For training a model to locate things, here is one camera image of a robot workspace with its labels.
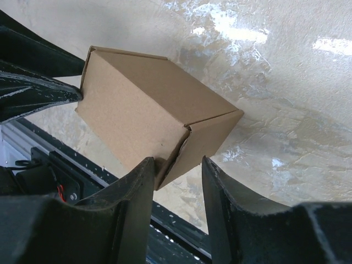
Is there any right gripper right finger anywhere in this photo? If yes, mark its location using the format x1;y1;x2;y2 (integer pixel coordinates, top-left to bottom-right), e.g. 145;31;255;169
202;157;351;263

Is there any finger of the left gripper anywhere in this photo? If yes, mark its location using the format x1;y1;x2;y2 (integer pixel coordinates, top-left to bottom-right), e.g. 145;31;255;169
1;11;85;78
1;60;83;124

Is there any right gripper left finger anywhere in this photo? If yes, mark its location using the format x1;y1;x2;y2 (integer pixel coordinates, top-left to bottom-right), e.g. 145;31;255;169
1;157;155;263

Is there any brown cardboard box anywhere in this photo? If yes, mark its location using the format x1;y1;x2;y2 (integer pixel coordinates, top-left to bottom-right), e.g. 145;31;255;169
76;46;244;190

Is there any aluminium frame rail front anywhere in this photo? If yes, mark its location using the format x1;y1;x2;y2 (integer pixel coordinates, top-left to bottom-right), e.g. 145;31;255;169
0;120;56;168

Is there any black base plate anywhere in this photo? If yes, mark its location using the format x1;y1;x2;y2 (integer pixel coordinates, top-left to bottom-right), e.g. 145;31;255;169
12;119;211;263

